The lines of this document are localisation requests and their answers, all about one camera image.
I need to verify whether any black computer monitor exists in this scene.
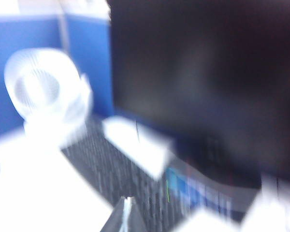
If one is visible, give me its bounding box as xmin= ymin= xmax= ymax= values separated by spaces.
xmin=108 ymin=0 xmax=290 ymax=191

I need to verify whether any white flat box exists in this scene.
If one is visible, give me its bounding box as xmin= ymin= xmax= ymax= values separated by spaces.
xmin=102 ymin=116 xmax=174 ymax=181

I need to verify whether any white round desk fan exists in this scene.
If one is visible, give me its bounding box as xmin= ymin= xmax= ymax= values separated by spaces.
xmin=3 ymin=47 xmax=94 ymax=148

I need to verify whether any white desk riser shelf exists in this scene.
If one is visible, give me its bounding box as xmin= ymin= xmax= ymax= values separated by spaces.
xmin=0 ymin=125 xmax=116 ymax=232

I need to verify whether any black computer keyboard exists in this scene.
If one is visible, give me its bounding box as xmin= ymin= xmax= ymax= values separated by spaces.
xmin=61 ymin=116 xmax=199 ymax=232

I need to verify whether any blue cubicle partition panel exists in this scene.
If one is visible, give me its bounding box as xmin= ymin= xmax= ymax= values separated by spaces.
xmin=64 ymin=13 xmax=114 ymax=116
xmin=0 ymin=15 xmax=63 ymax=143

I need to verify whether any dark blue flat pad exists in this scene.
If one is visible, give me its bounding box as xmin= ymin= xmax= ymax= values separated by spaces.
xmin=165 ymin=168 xmax=232 ymax=216

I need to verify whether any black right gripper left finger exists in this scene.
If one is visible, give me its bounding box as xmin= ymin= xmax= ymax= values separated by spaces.
xmin=100 ymin=196 xmax=128 ymax=232

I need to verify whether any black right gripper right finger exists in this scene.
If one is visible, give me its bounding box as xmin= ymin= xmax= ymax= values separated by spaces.
xmin=129 ymin=196 xmax=146 ymax=232

